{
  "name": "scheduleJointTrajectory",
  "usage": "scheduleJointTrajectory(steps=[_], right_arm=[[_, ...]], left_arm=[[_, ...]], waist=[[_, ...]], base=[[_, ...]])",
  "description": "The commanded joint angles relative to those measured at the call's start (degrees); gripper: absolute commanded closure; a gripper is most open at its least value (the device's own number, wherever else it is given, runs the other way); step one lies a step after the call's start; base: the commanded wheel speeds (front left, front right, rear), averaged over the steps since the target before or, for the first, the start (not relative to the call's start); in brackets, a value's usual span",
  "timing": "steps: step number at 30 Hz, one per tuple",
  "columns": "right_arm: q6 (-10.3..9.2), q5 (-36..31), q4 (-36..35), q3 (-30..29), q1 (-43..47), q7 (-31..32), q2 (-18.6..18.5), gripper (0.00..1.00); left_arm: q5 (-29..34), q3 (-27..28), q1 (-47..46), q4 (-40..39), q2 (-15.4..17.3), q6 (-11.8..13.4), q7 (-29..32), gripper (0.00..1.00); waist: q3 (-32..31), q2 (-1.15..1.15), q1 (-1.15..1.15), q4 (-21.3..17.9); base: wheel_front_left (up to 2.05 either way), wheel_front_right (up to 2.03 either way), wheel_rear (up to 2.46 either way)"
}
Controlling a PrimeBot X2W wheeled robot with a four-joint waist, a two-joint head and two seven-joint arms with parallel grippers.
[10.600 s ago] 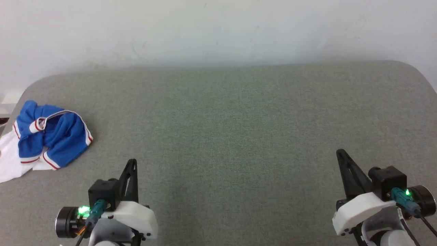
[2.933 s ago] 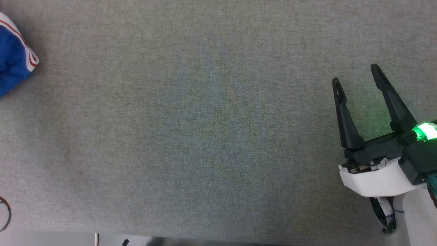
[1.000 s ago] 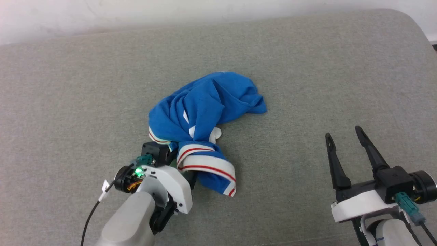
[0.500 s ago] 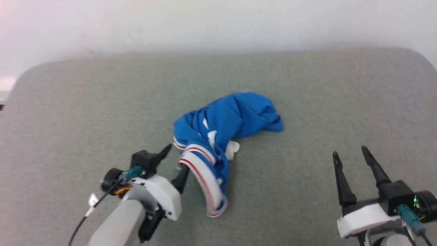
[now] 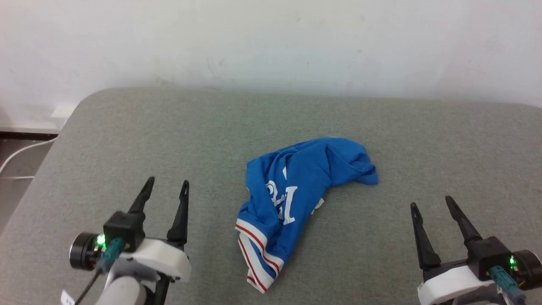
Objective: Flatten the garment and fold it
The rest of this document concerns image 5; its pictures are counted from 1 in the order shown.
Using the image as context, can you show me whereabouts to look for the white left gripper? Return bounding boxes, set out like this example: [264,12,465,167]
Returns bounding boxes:
[120,177,192,283]

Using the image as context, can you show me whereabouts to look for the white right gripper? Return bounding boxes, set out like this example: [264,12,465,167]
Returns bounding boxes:
[410,195,497,305]

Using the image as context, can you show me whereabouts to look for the blue basketball jersey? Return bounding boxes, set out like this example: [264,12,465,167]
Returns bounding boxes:
[235,136,379,294]

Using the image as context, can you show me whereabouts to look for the teal connector black cable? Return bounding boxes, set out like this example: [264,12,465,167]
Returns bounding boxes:
[490,266,528,305]
[75,238,124,305]

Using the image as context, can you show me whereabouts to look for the white floor cable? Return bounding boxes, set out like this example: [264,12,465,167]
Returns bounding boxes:
[0,138,58,180]

